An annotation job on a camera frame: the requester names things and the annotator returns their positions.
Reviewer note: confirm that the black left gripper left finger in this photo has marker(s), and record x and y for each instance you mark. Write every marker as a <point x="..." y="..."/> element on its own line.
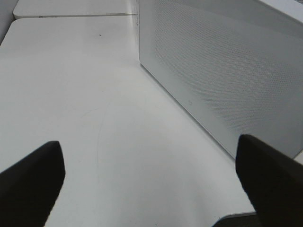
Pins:
<point x="30" y="187"/>

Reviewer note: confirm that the white microwave door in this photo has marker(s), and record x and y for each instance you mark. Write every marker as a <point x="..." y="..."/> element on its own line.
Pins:
<point x="235" y="65"/>

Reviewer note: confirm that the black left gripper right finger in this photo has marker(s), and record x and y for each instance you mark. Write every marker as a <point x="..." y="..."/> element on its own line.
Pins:
<point x="272" y="181"/>

